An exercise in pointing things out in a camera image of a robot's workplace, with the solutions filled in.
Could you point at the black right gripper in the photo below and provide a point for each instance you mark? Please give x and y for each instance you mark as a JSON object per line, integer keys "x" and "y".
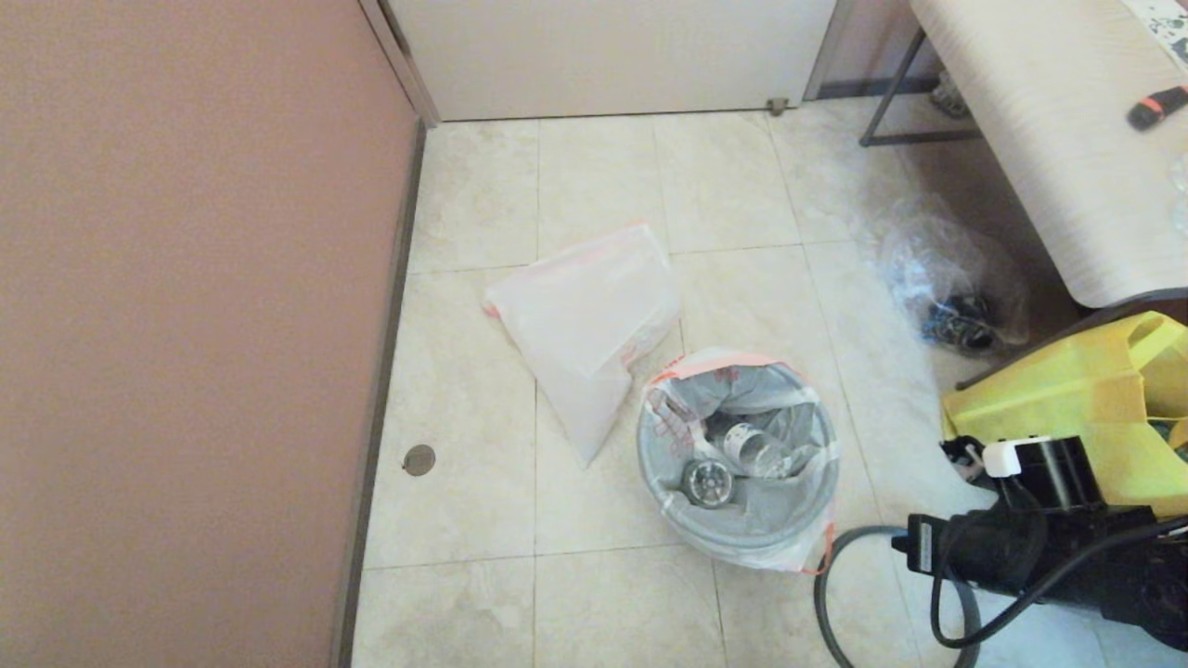
{"x": 923, "y": 547}

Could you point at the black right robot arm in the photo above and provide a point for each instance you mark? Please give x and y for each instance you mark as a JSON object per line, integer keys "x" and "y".
{"x": 1067, "y": 547}

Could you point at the yellow non-woven shopping bag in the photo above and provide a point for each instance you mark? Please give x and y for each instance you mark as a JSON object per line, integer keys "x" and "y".
{"x": 1067, "y": 390}

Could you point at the dark cable bundle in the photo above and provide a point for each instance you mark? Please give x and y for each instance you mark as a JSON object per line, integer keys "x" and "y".
{"x": 961, "y": 325}

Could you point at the clear crumpled plastic bag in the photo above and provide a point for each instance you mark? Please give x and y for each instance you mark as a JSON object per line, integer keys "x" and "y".
{"x": 937, "y": 264}

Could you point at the clear plastic bottle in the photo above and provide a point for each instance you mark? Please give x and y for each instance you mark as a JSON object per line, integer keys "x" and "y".
{"x": 710, "y": 482}

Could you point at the light wood-grain table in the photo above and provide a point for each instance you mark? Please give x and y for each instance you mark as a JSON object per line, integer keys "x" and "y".
{"x": 1039, "y": 139}

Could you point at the grey item under table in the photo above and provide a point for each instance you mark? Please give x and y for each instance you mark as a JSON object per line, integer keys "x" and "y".
{"x": 947, "y": 97}

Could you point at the metal door stop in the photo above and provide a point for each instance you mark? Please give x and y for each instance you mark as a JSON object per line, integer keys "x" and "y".
{"x": 777, "y": 106}

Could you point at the black and orange marker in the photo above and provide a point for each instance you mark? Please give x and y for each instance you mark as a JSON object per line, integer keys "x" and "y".
{"x": 1155, "y": 109}

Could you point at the round metal floor drain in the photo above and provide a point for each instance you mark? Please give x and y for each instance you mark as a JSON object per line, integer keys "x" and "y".
{"x": 419, "y": 460}

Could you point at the black-white patterned paper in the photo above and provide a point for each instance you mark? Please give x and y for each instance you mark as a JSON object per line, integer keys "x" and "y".
{"x": 1169, "y": 23}

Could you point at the white door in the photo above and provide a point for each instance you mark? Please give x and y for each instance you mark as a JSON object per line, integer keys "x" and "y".
{"x": 603, "y": 56}

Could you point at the dark metal table frame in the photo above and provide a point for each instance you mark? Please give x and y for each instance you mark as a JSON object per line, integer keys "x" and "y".
{"x": 914, "y": 139}

